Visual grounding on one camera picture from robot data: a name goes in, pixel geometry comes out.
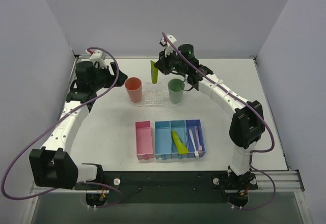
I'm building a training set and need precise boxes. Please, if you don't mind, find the yellow-green toothpaste tube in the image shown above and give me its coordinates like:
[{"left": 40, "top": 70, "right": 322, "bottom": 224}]
[
  {"left": 172, "top": 131, "right": 189, "bottom": 155},
  {"left": 150, "top": 60, "right": 158, "bottom": 84}
]

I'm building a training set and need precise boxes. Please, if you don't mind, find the orange plastic cup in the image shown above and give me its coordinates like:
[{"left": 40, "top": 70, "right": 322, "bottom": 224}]
[{"left": 125, "top": 77, "right": 142, "bottom": 103}]

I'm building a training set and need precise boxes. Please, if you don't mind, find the green plastic cup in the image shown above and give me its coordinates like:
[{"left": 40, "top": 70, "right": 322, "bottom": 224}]
[{"left": 168, "top": 78, "right": 184, "bottom": 104}]

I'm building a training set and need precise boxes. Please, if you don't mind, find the clear textured plastic box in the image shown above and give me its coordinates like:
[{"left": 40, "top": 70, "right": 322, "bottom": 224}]
[{"left": 142, "top": 82, "right": 170, "bottom": 103}]

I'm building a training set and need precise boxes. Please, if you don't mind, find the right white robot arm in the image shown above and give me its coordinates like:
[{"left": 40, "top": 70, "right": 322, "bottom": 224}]
[{"left": 154, "top": 44, "right": 265, "bottom": 181}]

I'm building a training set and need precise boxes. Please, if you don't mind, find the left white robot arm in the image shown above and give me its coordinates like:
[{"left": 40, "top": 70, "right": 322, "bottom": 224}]
[{"left": 29, "top": 61, "right": 128, "bottom": 189}]

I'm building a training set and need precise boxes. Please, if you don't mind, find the clear textured oval tray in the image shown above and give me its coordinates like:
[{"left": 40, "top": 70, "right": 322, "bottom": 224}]
[{"left": 132, "top": 89, "right": 182, "bottom": 107}]

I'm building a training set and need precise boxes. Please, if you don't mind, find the pink toothbrush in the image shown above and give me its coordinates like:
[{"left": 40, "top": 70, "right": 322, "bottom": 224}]
[{"left": 195, "top": 126, "right": 202, "bottom": 153}]

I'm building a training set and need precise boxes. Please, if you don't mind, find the white toothbrush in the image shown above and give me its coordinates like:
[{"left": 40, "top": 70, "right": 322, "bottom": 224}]
[{"left": 188, "top": 129, "right": 199, "bottom": 158}]

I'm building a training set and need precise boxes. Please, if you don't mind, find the purple-blue storage bin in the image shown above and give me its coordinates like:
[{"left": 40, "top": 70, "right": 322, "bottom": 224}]
[{"left": 185, "top": 120, "right": 206, "bottom": 158}]

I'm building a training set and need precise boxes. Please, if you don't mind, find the light blue bin middle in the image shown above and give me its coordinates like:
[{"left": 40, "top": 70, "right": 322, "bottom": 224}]
[{"left": 170, "top": 120, "right": 188, "bottom": 159}]

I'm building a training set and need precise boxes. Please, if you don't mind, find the light blue bin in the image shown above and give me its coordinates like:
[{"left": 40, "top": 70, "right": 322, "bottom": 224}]
[
  {"left": 170, "top": 120, "right": 188, "bottom": 159},
  {"left": 155, "top": 121, "right": 172, "bottom": 160}
]

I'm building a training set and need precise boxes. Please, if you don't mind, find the pink storage bin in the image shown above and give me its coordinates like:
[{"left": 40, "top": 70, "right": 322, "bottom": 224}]
[{"left": 135, "top": 121, "right": 154, "bottom": 160}]

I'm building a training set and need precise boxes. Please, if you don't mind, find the light blue bin left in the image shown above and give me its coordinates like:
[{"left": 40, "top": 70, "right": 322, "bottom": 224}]
[{"left": 155, "top": 121, "right": 172, "bottom": 160}]

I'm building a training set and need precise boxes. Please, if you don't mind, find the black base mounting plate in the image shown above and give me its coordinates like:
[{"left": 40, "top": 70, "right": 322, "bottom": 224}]
[{"left": 74, "top": 171, "right": 258, "bottom": 206}]

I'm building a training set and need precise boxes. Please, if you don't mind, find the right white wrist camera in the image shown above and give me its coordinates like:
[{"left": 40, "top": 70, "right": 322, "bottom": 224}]
[{"left": 159, "top": 35, "right": 177, "bottom": 57}]

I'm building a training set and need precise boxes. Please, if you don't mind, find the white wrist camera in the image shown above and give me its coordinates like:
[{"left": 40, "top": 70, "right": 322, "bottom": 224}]
[
  {"left": 159, "top": 35, "right": 177, "bottom": 57},
  {"left": 87, "top": 50, "right": 106, "bottom": 69}
]

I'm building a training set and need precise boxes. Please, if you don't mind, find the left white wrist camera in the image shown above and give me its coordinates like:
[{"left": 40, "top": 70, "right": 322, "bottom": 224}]
[{"left": 87, "top": 50, "right": 106, "bottom": 69}]

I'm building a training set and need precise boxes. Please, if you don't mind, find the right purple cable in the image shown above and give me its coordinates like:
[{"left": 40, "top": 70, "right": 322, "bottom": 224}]
[{"left": 161, "top": 32, "right": 277, "bottom": 210}]

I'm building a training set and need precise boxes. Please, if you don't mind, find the purple cable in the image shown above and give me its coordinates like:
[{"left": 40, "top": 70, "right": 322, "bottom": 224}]
[
  {"left": 1, "top": 46, "right": 125, "bottom": 208},
  {"left": 161, "top": 32, "right": 277, "bottom": 210}
]

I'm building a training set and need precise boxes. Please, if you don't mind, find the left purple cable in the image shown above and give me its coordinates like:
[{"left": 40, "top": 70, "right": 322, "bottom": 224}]
[{"left": 1, "top": 46, "right": 125, "bottom": 208}]

